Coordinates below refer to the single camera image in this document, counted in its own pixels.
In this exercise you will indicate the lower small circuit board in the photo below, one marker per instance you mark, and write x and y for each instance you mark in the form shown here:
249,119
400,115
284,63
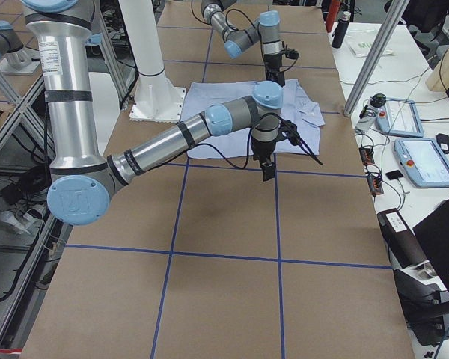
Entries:
375,185

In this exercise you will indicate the black power adapter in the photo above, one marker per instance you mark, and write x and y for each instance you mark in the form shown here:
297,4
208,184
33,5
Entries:
443,142

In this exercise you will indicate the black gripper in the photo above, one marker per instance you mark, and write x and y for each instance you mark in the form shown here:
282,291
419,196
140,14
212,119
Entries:
262,150
274,63

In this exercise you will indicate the black monitor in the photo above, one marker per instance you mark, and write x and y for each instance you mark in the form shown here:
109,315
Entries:
432,234

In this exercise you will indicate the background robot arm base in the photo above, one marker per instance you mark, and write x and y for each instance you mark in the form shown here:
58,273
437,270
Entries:
15,57

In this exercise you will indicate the small circuit board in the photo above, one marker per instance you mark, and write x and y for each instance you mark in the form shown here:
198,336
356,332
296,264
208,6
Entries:
375,185
366,155

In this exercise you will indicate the upper teach pendant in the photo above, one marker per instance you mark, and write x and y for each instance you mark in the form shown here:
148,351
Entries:
400,118

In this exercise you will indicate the black water bottle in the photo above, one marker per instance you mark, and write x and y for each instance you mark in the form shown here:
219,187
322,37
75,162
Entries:
341,29

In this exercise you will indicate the upper small circuit board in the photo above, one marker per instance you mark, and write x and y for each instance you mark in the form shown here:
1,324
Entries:
366,155

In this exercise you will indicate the red fire extinguisher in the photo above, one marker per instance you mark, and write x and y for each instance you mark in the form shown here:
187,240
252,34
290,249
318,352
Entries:
334,7

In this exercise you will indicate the small black square pad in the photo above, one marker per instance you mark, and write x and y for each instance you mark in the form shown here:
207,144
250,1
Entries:
394,175

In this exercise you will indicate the white green paper booklet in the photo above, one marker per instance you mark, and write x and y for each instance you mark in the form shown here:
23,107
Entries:
360,44

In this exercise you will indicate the light blue striped shirt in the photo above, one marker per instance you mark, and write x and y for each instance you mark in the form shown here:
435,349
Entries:
297,107

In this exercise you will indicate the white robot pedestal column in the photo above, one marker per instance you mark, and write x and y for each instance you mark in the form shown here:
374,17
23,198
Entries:
155,98

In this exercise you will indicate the black box with label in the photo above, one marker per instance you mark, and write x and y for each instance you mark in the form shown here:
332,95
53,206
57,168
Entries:
400,239

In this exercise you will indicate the aluminium frame post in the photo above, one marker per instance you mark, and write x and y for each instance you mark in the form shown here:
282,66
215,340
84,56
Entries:
384,34

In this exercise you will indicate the teach pendant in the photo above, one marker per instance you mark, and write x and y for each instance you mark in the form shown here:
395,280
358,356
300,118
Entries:
400,118
423,162

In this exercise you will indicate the lower teach pendant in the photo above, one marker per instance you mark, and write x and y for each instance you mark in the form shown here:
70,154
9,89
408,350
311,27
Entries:
423,162

